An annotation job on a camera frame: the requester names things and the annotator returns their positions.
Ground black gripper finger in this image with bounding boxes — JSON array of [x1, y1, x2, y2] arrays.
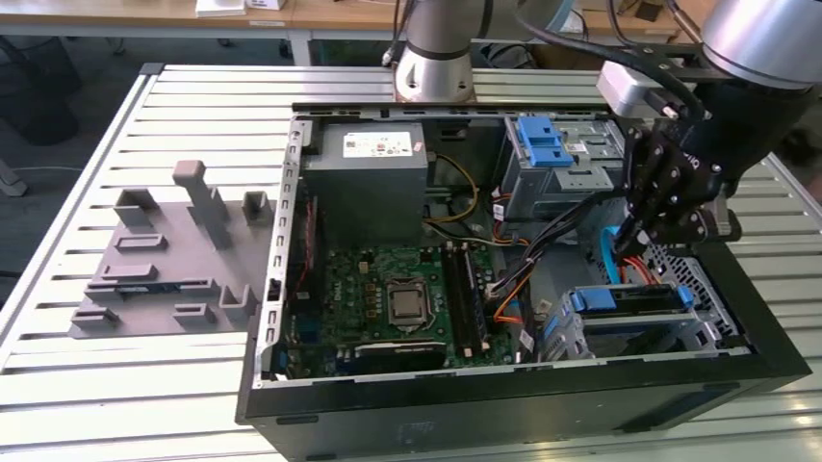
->
[[625, 142, 707, 256], [612, 125, 668, 252]]

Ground black and orange power wire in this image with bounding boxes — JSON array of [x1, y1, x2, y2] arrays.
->
[[616, 252, 664, 289]]

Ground hard disk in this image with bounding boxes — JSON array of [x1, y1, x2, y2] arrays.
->
[[568, 283, 695, 317]]

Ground metal disk bay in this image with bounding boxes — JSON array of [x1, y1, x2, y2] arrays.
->
[[537, 281, 739, 362]]

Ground metal optical drive cage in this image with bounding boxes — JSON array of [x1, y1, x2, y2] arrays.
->
[[499, 115, 643, 222]]

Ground blue plastic drive latch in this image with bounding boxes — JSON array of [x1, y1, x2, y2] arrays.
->
[[515, 115, 572, 168]]

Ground RAM stick with black chips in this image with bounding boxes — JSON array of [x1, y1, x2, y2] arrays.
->
[[465, 249, 491, 346]]

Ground green motherboard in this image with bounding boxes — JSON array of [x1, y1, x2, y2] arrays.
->
[[281, 240, 521, 381]]

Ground grey power supply unit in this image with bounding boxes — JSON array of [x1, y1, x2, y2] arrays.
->
[[300, 119, 429, 249]]

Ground silver CPU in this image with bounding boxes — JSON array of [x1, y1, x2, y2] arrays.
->
[[389, 290, 425, 321]]

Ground metal CPU socket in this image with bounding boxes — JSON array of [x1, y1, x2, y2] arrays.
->
[[381, 276, 441, 338]]

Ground black graphics card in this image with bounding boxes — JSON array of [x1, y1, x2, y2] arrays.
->
[[349, 338, 449, 375]]

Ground black PC case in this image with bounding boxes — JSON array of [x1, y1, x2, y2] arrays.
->
[[233, 101, 813, 462]]

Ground grey parts rack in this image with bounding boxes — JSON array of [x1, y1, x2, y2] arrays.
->
[[66, 161, 281, 341]]

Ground wooden desk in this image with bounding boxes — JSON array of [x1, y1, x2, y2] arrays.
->
[[0, 0, 681, 66]]

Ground black waste bin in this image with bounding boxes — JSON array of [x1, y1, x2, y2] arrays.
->
[[0, 36, 85, 148]]

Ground white desk foot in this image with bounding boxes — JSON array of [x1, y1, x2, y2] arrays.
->
[[0, 158, 30, 197]]

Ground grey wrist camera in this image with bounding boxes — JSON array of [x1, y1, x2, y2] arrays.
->
[[697, 199, 743, 244], [595, 61, 679, 119]]

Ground black cable bundle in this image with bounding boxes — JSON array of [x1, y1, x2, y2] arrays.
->
[[487, 185, 633, 299]]

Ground light blue data wire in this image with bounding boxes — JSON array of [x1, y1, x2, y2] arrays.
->
[[599, 224, 629, 290]]

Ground yellow wire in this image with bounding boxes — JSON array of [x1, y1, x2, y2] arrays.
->
[[426, 153, 480, 225]]

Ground black camera cable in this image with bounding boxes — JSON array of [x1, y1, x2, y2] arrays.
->
[[512, 0, 713, 121]]

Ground orange and red wire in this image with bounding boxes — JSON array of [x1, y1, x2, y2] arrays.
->
[[492, 291, 537, 333]]

